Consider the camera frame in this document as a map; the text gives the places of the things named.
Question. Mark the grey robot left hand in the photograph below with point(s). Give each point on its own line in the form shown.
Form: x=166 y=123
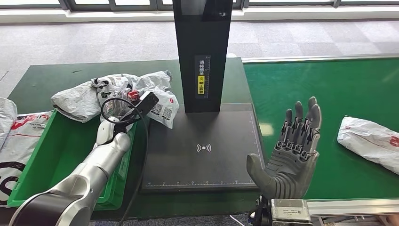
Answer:
x=118 y=107

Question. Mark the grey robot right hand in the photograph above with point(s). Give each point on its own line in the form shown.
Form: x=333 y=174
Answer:
x=290 y=168

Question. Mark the plain grey mailer parcel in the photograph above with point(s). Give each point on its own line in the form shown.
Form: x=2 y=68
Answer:
x=74 y=103

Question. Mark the white mailer black red print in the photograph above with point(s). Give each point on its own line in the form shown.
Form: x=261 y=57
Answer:
x=156 y=81

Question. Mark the green conveyor belt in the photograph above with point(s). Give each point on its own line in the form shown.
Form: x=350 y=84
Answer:
x=343 y=93

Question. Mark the green plastic crate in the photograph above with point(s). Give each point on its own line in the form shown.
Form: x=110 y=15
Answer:
x=62 y=149

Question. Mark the black scanner column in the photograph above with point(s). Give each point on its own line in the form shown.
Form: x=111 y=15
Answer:
x=190 y=62

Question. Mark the yellow black column label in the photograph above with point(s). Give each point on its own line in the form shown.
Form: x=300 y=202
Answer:
x=201 y=84

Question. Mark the white window sill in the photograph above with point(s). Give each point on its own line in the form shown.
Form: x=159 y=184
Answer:
x=93 y=16

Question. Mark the large white printed bag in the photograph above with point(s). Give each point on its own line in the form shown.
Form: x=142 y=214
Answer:
x=18 y=146

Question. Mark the grey plastic bag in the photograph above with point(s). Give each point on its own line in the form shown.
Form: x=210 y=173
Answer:
x=6 y=118

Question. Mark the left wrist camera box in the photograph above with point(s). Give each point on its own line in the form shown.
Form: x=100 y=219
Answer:
x=146 y=104

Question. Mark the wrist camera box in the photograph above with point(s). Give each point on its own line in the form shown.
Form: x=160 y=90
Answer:
x=146 y=104
x=290 y=212

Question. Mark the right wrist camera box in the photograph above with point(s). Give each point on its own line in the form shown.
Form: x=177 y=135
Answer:
x=290 y=212

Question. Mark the black scanner base plate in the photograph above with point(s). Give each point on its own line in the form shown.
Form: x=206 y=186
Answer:
x=187 y=168

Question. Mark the aluminium conveyor side rail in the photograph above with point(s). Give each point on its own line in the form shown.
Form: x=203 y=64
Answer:
x=311 y=58

